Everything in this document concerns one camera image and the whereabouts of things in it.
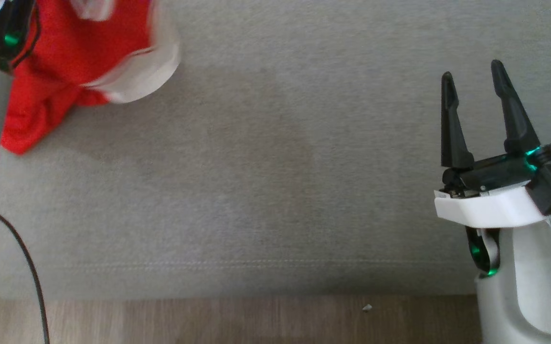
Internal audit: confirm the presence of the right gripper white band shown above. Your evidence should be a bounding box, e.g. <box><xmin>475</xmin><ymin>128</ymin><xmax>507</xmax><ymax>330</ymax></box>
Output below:
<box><xmin>434</xmin><ymin>60</ymin><xmax>551</xmax><ymax>228</ymax></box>

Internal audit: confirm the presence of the red garment with white trim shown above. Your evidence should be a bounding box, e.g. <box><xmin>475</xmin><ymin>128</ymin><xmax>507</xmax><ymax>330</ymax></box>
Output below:
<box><xmin>0</xmin><ymin>0</ymin><xmax>181</xmax><ymax>155</ymax></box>

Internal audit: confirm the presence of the grey fabric sofa seat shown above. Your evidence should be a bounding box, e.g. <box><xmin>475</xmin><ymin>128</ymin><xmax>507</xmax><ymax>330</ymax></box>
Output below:
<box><xmin>0</xmin><ymin>0</ymin><xmax>551</xmax><ymax>300</ymax></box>

